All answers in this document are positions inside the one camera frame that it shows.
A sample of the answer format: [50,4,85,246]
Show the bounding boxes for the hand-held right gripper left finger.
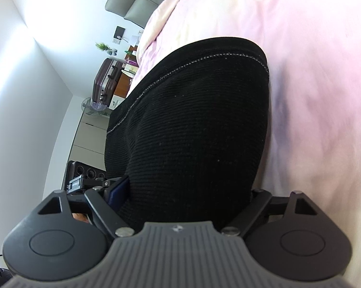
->
[37,175,136,237]

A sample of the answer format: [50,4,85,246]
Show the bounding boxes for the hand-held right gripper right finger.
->
[221,188,319,237]

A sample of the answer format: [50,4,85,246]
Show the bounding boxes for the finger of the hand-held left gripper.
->
[82,177,122,190]

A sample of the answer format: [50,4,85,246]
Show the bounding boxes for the black pants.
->
[104,37,271,231]

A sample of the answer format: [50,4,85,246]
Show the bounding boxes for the person's left hand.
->
[72,212,90,225]

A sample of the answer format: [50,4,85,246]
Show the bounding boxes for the beige low cabinet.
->
[69,111,116,170]

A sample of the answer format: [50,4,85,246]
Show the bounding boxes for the clear plastic fan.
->
[81,96,111,118]

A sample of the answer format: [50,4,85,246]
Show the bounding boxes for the maroon suitcase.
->
[91,58,123,106]

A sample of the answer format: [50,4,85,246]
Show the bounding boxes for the wooden nightstand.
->
[112,45,140,100]

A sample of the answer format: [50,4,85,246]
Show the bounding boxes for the small green potted plant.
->
[95,42,113,56]

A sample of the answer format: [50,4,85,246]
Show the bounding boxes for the pink and cream bed cover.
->
[135,0,361,288]

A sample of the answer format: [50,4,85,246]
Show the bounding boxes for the grey padded headboard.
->
[105,0,189,30]

